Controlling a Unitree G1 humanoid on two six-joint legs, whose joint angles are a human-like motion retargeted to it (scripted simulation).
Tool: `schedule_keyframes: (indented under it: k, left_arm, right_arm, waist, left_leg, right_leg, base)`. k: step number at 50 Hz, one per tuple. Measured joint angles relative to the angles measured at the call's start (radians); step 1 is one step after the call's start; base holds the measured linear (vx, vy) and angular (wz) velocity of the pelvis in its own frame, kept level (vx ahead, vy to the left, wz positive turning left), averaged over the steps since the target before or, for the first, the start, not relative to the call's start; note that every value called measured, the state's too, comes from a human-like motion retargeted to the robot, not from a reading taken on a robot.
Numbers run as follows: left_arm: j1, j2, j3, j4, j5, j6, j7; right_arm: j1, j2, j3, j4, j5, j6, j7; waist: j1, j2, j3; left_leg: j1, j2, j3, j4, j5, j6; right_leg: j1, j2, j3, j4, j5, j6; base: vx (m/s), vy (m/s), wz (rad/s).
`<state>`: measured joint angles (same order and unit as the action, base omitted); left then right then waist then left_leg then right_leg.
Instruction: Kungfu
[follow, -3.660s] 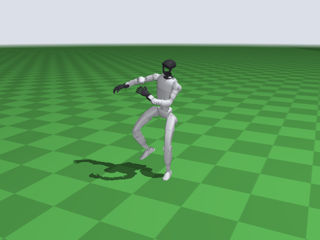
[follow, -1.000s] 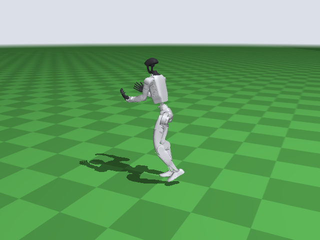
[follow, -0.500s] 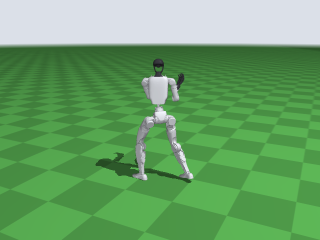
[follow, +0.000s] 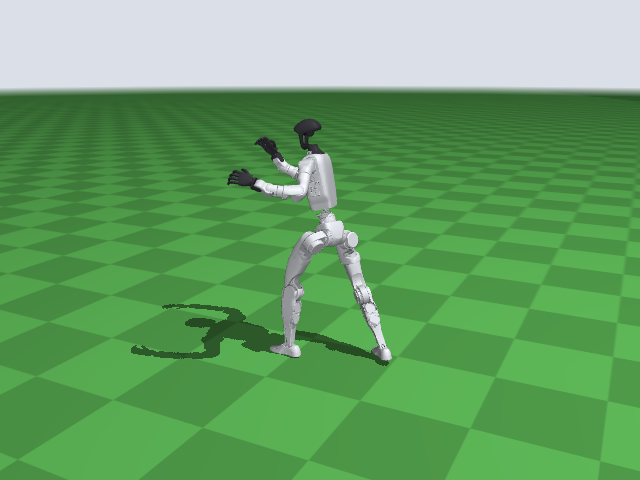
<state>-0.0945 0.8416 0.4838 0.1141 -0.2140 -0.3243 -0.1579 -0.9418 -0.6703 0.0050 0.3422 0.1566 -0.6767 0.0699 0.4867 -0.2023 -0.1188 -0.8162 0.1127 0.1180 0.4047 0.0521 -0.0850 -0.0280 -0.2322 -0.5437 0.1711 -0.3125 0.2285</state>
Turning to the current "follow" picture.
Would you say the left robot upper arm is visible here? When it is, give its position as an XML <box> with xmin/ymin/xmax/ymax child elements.
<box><xmin>290</xmin><ymin>158</ymin><xmax>316</xmax><ymax>202</ymax></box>

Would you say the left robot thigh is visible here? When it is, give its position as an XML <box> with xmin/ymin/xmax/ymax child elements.
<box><xmin>284</xmin><ymin>231</ymin><xmax>327</xmax><ymax>300</ymax></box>

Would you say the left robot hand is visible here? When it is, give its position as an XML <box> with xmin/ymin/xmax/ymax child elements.
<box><xmin>227</xmin><ymin>168</ymin><xmax>261</xmax><ymax>192</ymax></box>

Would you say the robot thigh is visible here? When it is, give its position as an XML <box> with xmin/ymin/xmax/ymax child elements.
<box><xmin>336</xmin><ymin>230</ymin><xmax>370</xmax><ymax>304</ymax></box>
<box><xmin>284</xmin><ymin>231</ymin><xmax>327</xmax><ymax>300</ymax></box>

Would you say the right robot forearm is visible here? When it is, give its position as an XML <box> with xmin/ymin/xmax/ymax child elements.
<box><xmin>273</xmin><ymin>157</ymin><xmax>298</xmax><ymax>179</ymax></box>

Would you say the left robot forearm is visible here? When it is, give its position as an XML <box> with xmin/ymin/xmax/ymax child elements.
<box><xmin>254</xmin><ymin>179</ymin><xmax>304</xmax><ymax>199</ymax></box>

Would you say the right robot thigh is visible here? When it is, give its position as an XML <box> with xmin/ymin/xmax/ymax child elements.
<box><xmin>336</xmin><ymin>230</ymin><xmax>370</xmax><ymax>304</ymax></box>

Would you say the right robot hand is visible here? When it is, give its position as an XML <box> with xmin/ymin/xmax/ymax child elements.
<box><xmin>255</xmin><ymin>137</ymin><xmax>284</xmax><ymax>162</ymax></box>

